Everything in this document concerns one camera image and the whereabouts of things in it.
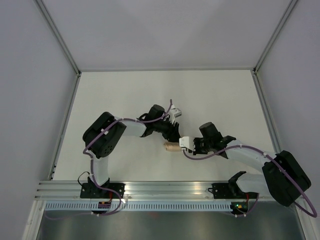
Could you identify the aluminium frame rail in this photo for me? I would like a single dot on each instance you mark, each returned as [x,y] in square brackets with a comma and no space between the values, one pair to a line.
[187,191]
[168,69]

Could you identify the peach cloth napkin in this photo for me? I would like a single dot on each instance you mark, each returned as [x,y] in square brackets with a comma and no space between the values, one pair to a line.
[172,146]

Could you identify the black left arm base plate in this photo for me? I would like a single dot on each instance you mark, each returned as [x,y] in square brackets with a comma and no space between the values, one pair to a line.
[90,191]

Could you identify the aluminium front frame rail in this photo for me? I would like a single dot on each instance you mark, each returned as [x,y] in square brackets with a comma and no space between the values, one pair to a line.
[187,191]

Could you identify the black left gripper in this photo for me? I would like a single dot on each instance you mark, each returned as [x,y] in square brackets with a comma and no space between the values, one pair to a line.
[172,135]

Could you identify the back aluminium frame rail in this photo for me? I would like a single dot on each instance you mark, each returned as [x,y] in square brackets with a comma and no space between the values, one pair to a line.
[168,69]

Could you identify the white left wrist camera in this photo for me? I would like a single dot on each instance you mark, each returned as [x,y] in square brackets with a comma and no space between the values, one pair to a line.
[174,113]

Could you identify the left aluminium corner post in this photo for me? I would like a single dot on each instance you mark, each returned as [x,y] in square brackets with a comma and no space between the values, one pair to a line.
[40,4]

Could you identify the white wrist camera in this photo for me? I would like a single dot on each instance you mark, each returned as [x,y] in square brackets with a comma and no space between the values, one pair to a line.
[174,113]
[187,143]

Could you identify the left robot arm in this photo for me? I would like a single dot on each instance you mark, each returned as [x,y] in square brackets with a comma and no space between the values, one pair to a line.
[103,135]

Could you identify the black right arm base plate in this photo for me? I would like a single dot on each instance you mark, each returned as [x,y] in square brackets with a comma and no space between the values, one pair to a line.
[223,190]

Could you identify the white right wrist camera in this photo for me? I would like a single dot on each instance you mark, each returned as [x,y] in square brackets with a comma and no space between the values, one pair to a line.
[187,143]

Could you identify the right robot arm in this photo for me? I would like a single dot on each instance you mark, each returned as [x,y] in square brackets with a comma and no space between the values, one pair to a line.
[280,174]

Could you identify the white slotted cable duct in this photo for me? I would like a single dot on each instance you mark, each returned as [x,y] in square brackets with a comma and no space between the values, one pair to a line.
[143,206]

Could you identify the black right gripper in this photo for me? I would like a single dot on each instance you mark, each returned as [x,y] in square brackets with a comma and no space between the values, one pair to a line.
[197,151]

